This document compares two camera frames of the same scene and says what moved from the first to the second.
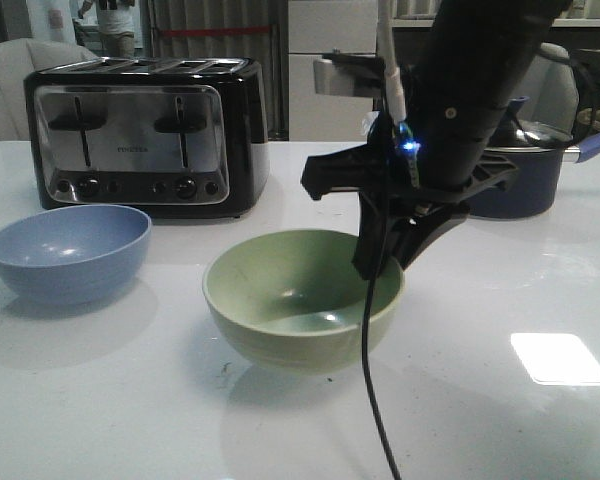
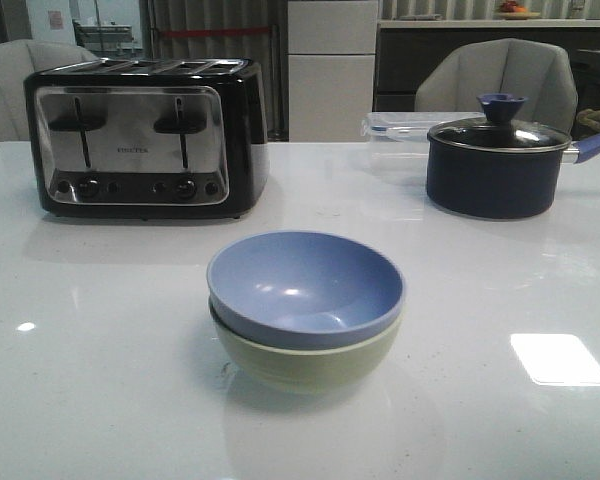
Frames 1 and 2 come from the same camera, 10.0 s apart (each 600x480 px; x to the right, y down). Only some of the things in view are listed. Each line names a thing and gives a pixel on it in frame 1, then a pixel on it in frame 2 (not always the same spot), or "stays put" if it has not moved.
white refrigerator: [324, 27] stays put
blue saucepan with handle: [533, 189] stays put
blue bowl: [69, 255] to [304, 288]
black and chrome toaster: [169, 137] stays put
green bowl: [294, 300] to [308, 371]
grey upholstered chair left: [4, 66] stays put
